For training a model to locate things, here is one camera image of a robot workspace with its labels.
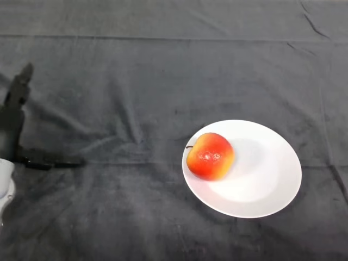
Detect red yellow apple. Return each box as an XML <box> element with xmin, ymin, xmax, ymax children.
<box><xmin>185</xmin><ymin>132</ymin><xmax>235</xmax><ymax>182</ymax></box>

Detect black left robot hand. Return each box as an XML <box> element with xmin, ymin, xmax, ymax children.
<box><xmin>0</xmin><ymin>63</ymin><xmax>85</xmax><ymax>171</ymax></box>

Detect black cloth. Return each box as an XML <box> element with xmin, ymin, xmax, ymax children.
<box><xmin>0</xmin><ymin>0</ymin><xmax>348</xmax><ymax>261</ymax></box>

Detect white round plate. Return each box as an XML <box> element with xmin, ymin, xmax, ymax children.
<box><xmin>182</xmin><ymin>119</ymin><xmax>302</xmax><ymax>219</ymax></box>

